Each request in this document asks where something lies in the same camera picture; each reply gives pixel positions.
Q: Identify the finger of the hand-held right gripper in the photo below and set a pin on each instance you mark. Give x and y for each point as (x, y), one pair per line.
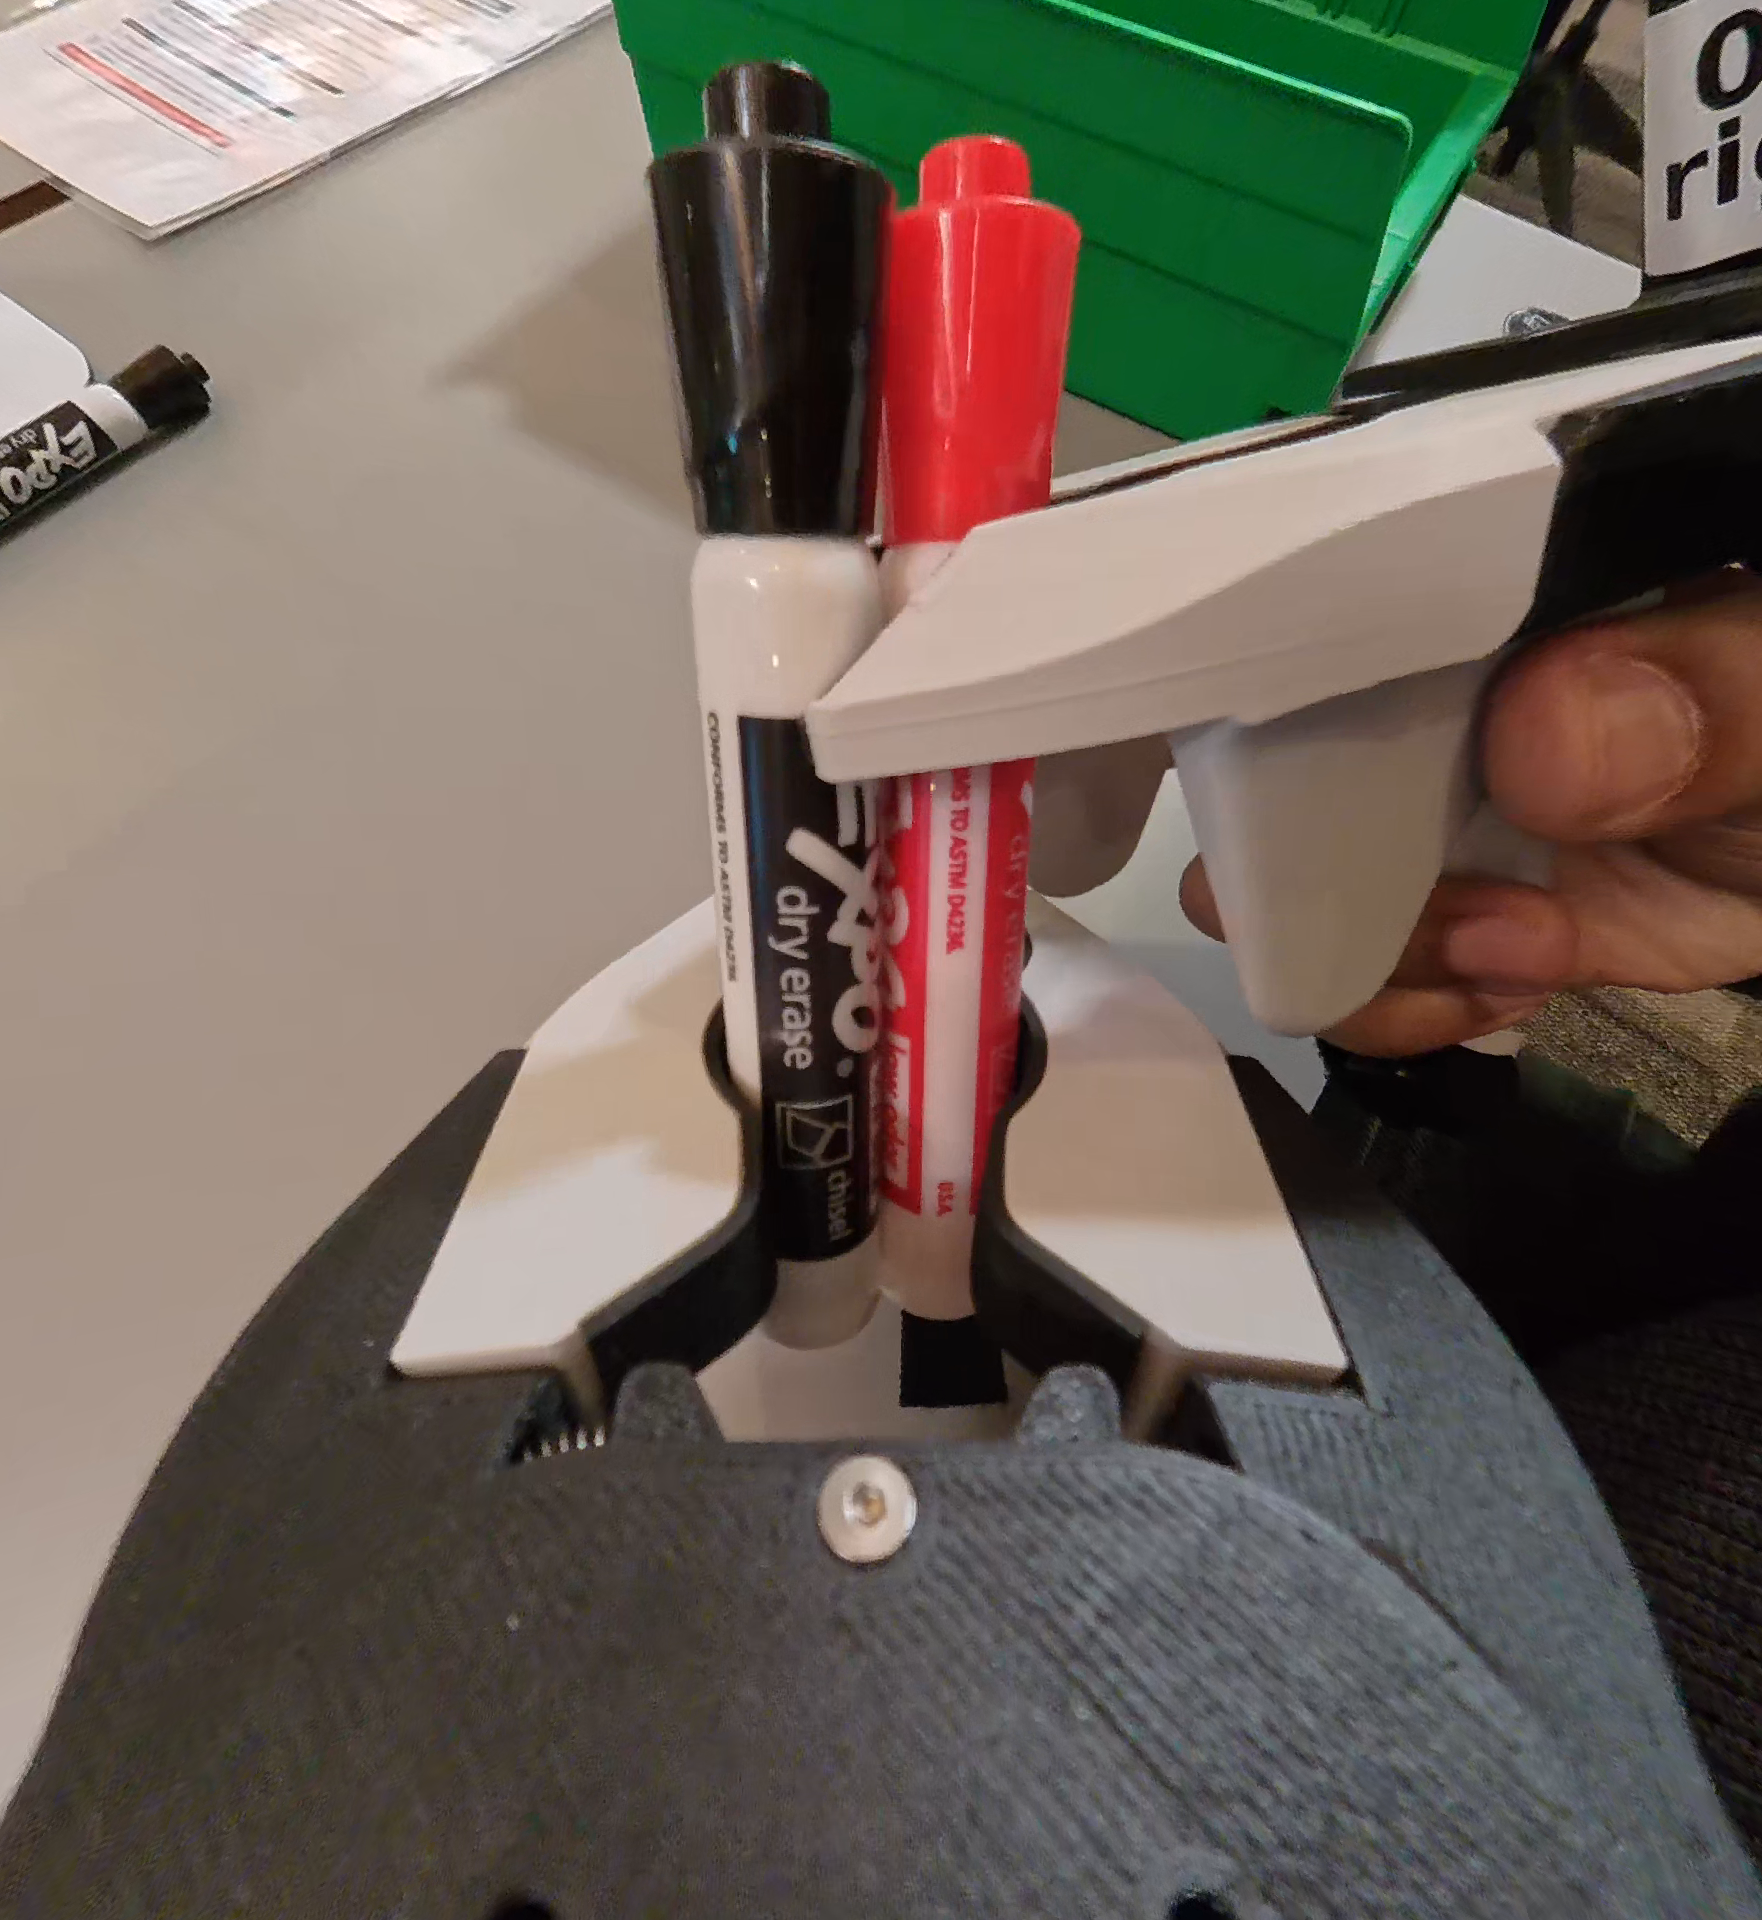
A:
(1570, 384)
(1196, 599)

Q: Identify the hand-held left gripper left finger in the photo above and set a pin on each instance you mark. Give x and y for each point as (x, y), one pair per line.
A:
(566, 1201)

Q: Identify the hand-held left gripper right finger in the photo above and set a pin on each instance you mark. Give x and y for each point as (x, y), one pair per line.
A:
(1182, 1201)

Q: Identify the red dry erase marker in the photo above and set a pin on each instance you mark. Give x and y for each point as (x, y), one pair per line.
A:
(970, 451)

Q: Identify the black dry erase marker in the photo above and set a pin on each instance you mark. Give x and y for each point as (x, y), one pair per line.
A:
(57, 459)
(777, 376)

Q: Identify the person's right hand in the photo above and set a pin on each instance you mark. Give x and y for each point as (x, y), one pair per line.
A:
(1646, 839)

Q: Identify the green plastic storage box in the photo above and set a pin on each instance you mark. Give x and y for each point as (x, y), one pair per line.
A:
(1196, 180)

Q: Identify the printed paper sheet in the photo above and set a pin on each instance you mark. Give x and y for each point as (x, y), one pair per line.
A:
(296, 89)

